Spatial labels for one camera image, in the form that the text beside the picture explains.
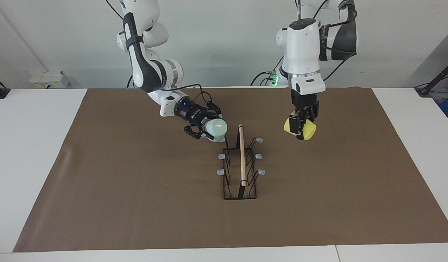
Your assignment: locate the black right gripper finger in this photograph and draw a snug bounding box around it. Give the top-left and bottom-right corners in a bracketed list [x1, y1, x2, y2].
[205, 102, 223, 119]
[184, 125, 215, 142]

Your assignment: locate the yellow plastic cup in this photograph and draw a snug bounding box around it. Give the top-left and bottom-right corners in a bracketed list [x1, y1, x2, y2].
[283, 118, 318, 141]

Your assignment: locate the pale green plastic cup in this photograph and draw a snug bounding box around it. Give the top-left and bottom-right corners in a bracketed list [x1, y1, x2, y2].
[204, 119, 228, 143]

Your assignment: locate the brown table mat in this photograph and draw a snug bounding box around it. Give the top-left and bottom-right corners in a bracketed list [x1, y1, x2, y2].
[13, 87, 448, 253]

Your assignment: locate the black stand pole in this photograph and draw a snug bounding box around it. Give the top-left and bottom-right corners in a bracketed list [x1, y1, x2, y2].
[414, 57, 448, 97]

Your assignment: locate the white power box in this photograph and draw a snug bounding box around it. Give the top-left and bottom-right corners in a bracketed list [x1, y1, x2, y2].
[29, 71, 70, 89]

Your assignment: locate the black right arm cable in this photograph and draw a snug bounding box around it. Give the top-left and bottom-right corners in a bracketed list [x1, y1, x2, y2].
[162, 84, 214, 107]

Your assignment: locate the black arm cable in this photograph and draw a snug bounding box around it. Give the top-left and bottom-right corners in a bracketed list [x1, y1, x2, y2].
[162, 84, 214, 107]
[296, 0, 357, 82]

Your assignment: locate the black wire cup rack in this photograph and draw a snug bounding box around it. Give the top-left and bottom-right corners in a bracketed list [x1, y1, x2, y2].
[217, 124, 266, 200]

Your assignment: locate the black left base cable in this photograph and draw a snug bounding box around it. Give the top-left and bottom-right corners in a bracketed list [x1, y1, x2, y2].
[250, 56, 284, 87]

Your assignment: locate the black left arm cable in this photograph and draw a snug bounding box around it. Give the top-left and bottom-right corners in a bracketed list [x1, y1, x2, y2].
[296, 0, 357, 82]

